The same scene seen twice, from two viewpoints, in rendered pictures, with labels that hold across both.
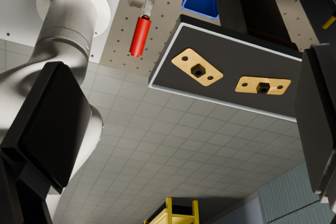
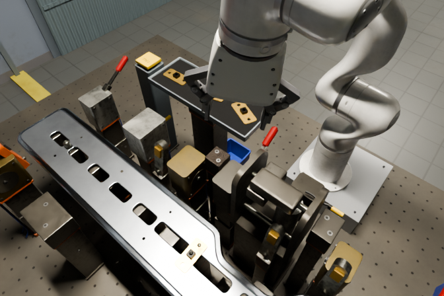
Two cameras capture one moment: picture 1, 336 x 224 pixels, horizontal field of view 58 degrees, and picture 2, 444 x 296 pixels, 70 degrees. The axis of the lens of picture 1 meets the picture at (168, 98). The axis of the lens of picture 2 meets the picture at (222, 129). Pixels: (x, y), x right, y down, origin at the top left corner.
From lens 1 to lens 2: 0.41 m
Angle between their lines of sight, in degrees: 17
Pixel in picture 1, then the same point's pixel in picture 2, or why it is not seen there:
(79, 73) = (325, 125)
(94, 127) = (318, 89)
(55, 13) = (333, 168)
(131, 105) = not seen: hidden behind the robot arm
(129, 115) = not seen: hidden behind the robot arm
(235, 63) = (223, 110)
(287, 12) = (183, 130)
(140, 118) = (322, 68)
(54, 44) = (335, 147)
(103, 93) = not seen: hidden behind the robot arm
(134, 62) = (299, 122)
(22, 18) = (366, 174)
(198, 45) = (240, 124)
